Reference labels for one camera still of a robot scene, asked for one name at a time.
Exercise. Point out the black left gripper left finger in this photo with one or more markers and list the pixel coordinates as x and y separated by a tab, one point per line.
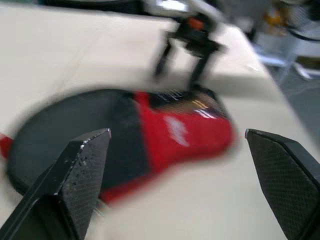
75	180

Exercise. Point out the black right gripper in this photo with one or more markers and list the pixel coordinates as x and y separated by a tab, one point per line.
197	37

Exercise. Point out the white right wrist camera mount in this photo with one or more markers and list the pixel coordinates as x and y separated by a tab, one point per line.
182	7

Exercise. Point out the yellow background object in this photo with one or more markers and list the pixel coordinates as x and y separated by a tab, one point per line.
275	18

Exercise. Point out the white metal frame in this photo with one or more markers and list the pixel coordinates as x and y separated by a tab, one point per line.
307	68

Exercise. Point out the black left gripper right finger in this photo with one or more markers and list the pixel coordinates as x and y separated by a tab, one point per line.
287	180

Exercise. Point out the red table tennis paddle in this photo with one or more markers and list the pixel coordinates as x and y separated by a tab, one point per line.
5	146

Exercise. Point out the red and black paddle case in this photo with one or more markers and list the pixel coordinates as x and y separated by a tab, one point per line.
175	140

